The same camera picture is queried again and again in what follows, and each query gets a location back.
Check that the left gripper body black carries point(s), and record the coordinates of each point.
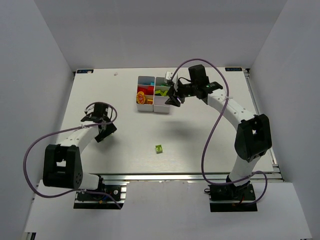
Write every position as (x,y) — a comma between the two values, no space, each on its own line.
(105,130)

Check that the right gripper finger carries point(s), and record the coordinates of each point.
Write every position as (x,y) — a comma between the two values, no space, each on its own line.
(173,101)
(171,92)

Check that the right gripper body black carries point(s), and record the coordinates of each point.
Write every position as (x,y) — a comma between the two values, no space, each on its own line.
(176,92)

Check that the olive green lego brick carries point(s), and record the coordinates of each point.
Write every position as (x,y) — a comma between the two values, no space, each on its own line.
(158,93)

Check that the red lego brick spare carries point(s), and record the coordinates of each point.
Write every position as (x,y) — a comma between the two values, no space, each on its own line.
(150,90)

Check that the red lego brick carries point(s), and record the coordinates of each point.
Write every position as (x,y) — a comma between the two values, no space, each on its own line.
(142,88)

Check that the teal rounded lego brick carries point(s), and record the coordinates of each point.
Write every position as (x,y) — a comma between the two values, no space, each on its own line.
(145,80)

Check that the yellow flower lego brick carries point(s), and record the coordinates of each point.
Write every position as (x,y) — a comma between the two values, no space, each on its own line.
(140,98)

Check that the lime lego brick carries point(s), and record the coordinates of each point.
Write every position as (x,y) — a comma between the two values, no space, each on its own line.
(159,149)

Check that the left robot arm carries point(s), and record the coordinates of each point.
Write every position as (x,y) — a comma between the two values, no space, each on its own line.
(62,161)

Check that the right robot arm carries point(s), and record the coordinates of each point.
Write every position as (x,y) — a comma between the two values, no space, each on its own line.
(253,135)

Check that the white right divided container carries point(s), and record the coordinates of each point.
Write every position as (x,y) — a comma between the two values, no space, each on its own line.
(159,105)

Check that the blue table label right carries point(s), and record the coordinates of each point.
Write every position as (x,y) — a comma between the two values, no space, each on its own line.
(233,69)

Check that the blue table label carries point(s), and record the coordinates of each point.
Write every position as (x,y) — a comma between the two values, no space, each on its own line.
(84,71)
(233,69)

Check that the blue table label left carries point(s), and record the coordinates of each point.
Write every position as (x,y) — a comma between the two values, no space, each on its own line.
(84,71)

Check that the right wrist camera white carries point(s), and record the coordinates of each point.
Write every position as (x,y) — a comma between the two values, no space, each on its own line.
(171,80)

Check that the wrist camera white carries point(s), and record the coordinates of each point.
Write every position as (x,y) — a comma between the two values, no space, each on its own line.
(89,109)
(171,80)

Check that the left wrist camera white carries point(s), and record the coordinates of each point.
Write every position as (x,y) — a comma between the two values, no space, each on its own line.
(89,109)

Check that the aluminium rail front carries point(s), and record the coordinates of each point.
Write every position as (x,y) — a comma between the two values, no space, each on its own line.
(151,177)

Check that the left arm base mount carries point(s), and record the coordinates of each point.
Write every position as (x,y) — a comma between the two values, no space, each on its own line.
(108,196)

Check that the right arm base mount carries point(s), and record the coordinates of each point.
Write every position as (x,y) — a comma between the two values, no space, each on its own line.
(231,199)

